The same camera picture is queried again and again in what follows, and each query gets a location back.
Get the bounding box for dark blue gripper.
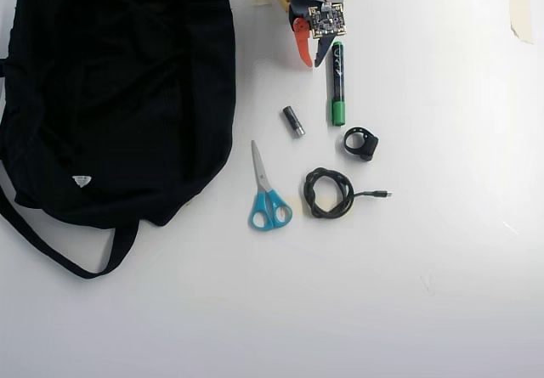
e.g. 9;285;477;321
289;0;336;69

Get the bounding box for green capped black marker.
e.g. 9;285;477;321
326;40;348;127

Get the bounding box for coiled black USB cable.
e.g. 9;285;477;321
303;166;394;220

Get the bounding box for black ring strap clip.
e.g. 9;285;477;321
343;126;380;162

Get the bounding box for black fabric bag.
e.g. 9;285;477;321
0;0;238;280

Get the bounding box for small black cylinder tube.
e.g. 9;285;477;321
280;104;307;139

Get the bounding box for bare camera circuit board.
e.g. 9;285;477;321
307;3;349;40

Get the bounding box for blue handled scissors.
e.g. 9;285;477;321
247;139;294;231

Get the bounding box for torn beige masking tape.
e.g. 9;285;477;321
508;0;535;46

